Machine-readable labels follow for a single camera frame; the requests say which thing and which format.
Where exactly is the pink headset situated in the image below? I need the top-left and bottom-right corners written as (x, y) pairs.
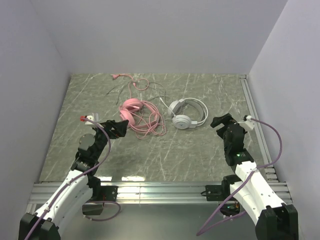
top-left (111, 73), bottom-right (167, 140)

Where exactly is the white headset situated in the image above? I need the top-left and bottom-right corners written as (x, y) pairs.
top-left (159, 97), bottom-right (209, 130)

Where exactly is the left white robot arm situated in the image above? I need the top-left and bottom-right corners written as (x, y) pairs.
top-left (18, 117), bottom-right (129, 240)

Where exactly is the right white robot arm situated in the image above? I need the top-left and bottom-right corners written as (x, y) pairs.
top-left (210, 113), bottom-right (299, 240)

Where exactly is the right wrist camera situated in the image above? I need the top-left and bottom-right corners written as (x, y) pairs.
top-left (239, 115), bottom-right (255, 131)

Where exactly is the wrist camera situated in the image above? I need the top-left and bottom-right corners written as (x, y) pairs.
top-left (80, 113), bottom-right (99, 125)
top-left (239, 115), bottom-right (255, 131)

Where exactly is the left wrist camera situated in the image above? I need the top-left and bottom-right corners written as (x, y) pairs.
top-left (80, 113), bottom-right (99, 125)

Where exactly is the right side aluminium rail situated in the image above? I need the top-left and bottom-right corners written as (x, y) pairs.
top-left (239, 74), bottom-right (279, 181)

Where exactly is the aluminium rail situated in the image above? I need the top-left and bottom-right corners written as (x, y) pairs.
top-left (239, 74), bottom-right (279, 181)
top-left (28, 181), bottom-right (293, 205)

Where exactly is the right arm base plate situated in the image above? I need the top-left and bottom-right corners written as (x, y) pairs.
top-left (200, 185), bottom-right (225, 202)

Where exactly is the front aluminium rail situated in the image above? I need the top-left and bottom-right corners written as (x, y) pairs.
top-left (28, 181), bottom-right (293, 205)

